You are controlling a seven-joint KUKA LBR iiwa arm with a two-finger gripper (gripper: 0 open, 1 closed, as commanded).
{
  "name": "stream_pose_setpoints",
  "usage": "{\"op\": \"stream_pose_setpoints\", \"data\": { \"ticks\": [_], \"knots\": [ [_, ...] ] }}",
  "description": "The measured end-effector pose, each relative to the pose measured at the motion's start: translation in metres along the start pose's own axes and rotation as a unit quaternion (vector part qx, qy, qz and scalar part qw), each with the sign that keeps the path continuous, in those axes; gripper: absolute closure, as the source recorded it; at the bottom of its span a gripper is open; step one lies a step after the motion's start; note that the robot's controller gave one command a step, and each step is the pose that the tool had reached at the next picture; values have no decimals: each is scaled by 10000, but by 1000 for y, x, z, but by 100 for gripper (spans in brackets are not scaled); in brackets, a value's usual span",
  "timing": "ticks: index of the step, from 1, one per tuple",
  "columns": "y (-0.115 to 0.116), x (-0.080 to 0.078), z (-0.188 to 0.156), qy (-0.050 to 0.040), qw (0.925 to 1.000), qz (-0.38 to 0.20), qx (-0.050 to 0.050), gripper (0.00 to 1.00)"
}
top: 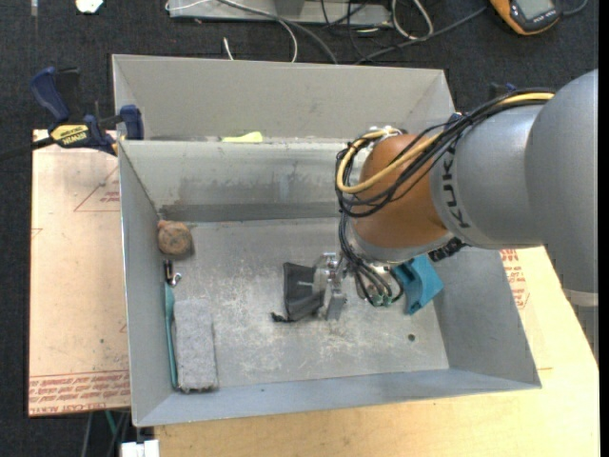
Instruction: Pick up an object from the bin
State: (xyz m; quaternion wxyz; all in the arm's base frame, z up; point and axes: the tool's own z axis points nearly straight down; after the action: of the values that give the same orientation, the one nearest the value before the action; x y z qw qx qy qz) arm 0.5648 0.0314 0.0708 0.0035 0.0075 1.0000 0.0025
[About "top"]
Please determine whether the grey rectangular sponge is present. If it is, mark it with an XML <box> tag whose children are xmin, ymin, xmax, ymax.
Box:
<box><xmin>171</xmin><ymin>298</ymin><xmax>221</xmax><ymax>394</ymax></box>

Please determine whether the yellow-green soft thing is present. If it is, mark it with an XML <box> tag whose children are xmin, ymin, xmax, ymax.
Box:
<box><xmin>220</xmin><ymin>130</ymin><xmax>265</xmax><ymax>144</ymax></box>

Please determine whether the teal-handled small tool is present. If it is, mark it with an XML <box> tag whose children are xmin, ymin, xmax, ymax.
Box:
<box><xmin>163</xmin><ymin>259</ymin><xmax>184</xmax><ymax>390</ymax></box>

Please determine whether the brown cardboard board, red print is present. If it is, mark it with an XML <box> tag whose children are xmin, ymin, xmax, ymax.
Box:
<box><xmin>28</xmin><ymin>129</ymin><xmax>132</xmax><ymax>418</ymax></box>

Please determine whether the brown round ball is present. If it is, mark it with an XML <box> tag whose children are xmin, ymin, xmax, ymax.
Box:
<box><xmin>156</xmin><ymin>220</ymin><xmax>195</xmax><ymax>260</ymax></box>

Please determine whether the grey metal bin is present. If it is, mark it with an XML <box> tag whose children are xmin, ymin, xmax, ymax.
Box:
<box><xmin>111</xmin><ymin>53</ymin><xmax>542</xmax><ymax>428</ymax></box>

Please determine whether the blue plastic piece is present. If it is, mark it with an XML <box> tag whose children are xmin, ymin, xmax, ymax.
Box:
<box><xmin>390</xmin><ymin>254</ymin><xmax>445</xmax><ymax>316</ymax></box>

